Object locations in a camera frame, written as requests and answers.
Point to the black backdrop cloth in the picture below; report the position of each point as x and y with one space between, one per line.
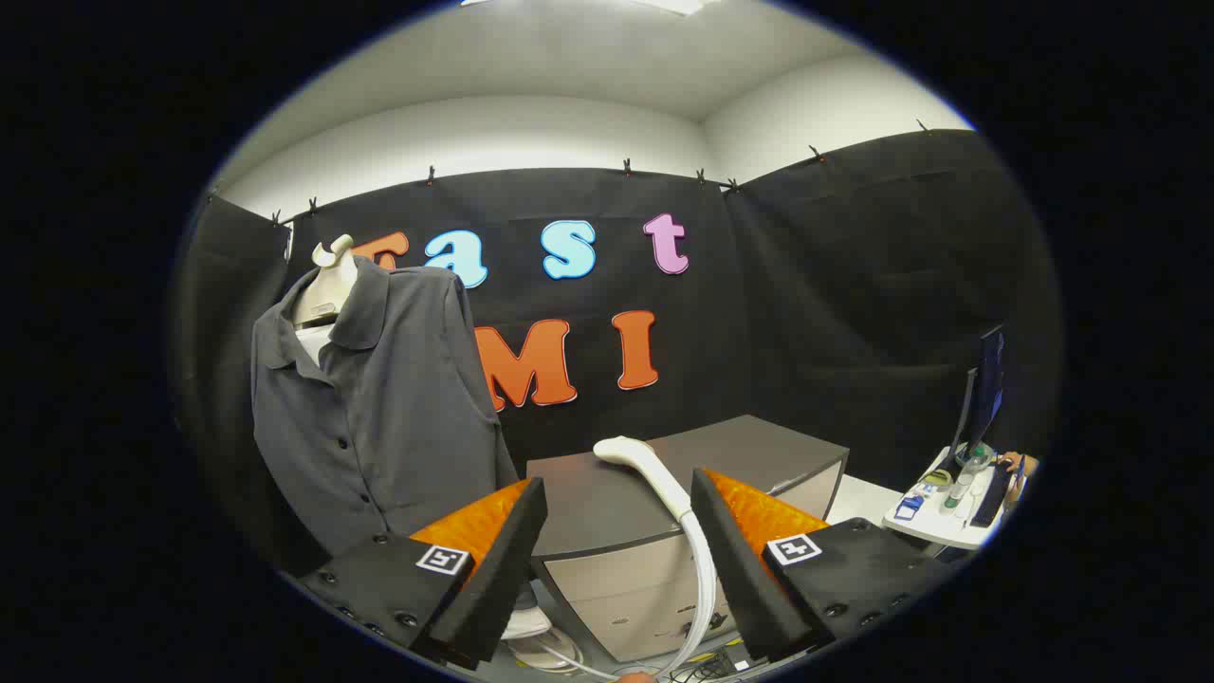
806 313

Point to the small blue box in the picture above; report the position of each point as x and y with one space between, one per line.
908 507

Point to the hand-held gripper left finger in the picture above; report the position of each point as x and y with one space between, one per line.
493 579

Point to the white side desk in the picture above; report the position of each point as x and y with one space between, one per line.
934 526

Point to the ceiling light panel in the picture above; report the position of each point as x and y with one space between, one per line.
673 5

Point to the clear plastic bottle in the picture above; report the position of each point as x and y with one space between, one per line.
960 486

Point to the cream clothes hanger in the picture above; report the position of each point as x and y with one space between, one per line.
327 285

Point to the beige cabinet with dark top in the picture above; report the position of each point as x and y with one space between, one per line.
607 512

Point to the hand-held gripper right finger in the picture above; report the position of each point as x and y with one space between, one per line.
744 579

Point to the grey button-up shirt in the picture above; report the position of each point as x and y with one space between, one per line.
398 398

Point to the white steamer base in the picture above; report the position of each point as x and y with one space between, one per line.
531 626

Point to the black flat device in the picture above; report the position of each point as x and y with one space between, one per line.
991 493

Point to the black computer monitor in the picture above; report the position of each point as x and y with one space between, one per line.
988 389

